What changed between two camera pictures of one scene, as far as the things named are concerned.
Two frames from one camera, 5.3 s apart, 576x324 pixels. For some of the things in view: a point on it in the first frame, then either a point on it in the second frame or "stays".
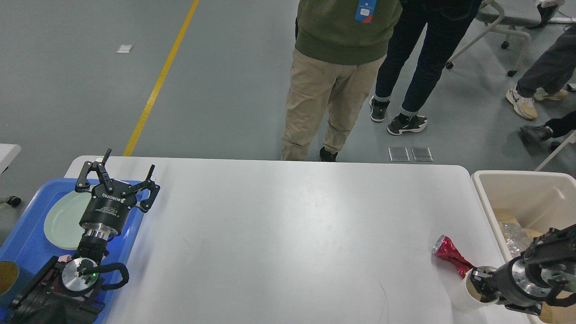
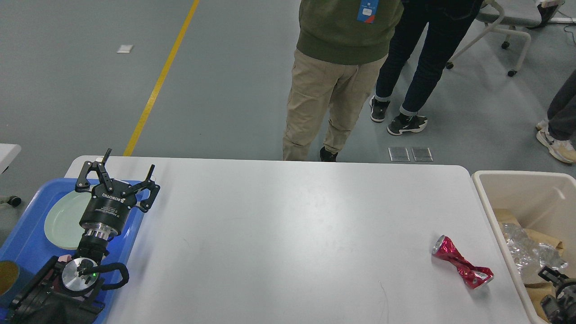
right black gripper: [506, 291] -> [560, 309]
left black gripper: [108, 210] stays
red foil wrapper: [444, 247] stays
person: [547, 76] -> [558, 133]
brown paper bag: [504, 215] stays
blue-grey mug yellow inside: [11, 280] stays
